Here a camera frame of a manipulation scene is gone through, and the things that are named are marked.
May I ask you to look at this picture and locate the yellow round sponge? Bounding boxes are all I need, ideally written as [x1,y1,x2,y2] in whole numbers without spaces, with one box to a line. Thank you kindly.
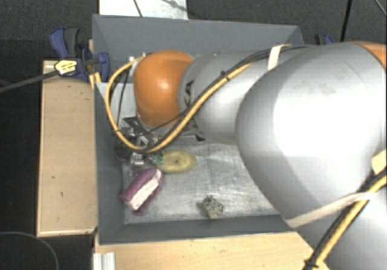
[155,148,198,175]

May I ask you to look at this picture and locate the pale wood flat board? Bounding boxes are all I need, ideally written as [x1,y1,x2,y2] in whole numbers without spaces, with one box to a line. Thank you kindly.
[36,59,99,238]

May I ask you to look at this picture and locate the grey metal bin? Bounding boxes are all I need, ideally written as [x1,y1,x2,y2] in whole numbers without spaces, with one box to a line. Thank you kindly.
[91,13,305,245]

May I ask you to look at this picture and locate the grey-green rough stone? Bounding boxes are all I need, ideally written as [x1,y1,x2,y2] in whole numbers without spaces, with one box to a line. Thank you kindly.
[197,195,225,220]

